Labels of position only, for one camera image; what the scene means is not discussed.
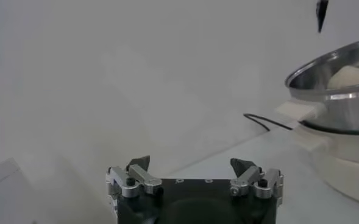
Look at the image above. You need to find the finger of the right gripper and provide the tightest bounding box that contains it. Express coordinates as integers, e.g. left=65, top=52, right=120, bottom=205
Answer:
left=315, top=0, right=330, bottom=33

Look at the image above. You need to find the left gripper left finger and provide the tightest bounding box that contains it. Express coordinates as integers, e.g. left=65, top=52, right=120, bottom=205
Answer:
left=105, top=155, right=164, bottom=199

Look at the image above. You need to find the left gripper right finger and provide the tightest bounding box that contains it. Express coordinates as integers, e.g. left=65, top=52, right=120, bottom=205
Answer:
left=229, top=157, right=285, bottom=200

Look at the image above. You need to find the white steamed baozi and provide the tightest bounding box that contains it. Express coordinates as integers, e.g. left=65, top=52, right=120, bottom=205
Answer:
left=327, top=65, right=359, bottom=90

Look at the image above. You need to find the cream electric cooking pot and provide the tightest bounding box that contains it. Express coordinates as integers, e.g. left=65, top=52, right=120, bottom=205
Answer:
left=274, top=100, right=359, bottom=208

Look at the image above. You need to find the black pot power cord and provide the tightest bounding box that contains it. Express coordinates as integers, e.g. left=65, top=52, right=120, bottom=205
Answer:
left=243, top=113, right=294, bottom=132

